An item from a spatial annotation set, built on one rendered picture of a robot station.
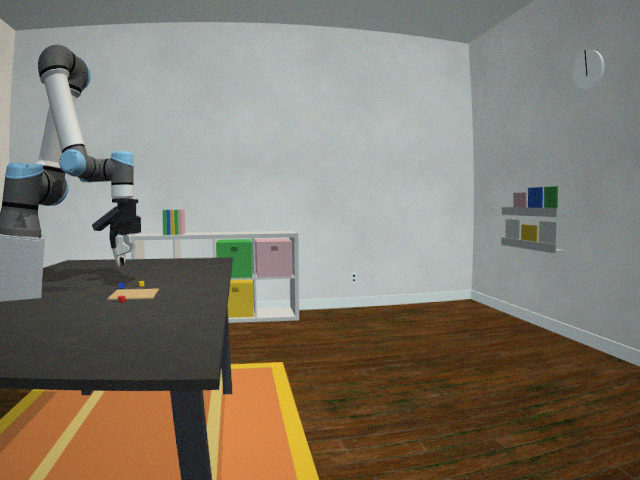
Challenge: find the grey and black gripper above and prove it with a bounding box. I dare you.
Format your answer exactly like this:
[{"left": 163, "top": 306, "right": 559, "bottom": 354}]
[{"left": 109, "top": 198, "right": 141, "bottom": 266}]

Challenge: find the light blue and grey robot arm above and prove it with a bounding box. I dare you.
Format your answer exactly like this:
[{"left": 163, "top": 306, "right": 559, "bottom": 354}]
[{"left": 0, "top": 45, "right": 134, "bottom": 237}]

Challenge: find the tan flat mat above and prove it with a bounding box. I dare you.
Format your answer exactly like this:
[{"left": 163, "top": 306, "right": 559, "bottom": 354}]
[{"left": 107, "top": 289, "right": 159, "bottom": 300}]

